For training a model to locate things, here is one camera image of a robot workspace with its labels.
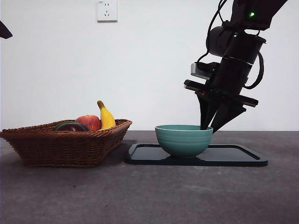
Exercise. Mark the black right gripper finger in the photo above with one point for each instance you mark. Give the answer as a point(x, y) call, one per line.
point(227, 114)
point(206, 109)

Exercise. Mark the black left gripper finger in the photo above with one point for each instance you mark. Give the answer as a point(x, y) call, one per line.
point(4, 31)

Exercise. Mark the teal ribbed bowl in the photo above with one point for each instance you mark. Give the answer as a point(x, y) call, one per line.
point(184, 142)

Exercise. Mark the dark purple plum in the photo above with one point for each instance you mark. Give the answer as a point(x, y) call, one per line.
point(72, 128)

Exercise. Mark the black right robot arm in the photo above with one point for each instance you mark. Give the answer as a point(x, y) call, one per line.
point(240, 53)

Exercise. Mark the black rectangular tray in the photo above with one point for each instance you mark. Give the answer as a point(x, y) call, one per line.
point(224, 157)

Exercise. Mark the yellow banana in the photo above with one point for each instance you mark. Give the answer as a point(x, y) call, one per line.
point(107, 119)

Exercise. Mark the green avocado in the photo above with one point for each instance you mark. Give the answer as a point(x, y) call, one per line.
point(57, 125)

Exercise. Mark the red yellow apple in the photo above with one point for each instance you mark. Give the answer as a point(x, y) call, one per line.
point(90, 121)

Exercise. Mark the brown wicker basket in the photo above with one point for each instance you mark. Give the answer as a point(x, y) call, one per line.
point(58, 149)

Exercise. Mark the pale grey right wrist camera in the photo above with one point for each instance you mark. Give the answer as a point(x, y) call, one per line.
point(195, 70)

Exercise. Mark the white wall socket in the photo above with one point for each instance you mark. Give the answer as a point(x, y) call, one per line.
point(107, 11)

